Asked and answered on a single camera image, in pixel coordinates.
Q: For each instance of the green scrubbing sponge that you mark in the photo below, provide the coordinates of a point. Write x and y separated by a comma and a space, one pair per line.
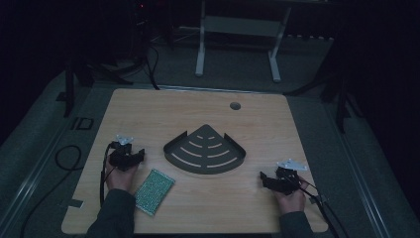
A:
154, 191

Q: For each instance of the person's left hand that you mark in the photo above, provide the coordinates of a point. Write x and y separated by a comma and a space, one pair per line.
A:
120, 180

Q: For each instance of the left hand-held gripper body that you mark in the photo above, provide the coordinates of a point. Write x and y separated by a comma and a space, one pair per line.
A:
119, 154

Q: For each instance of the person's right hand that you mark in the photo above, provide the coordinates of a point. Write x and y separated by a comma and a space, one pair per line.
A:
292, 201

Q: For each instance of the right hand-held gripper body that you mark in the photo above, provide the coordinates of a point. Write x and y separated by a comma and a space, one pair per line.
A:
289, 178

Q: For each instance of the black tripod stand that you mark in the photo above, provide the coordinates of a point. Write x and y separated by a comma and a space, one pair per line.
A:
341, 99
71, 86

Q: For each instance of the white metal stand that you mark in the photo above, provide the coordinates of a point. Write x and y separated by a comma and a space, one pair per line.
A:
239, 26

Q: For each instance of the dark metal corner shelf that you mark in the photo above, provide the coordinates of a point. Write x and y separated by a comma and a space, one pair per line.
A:
204, 153

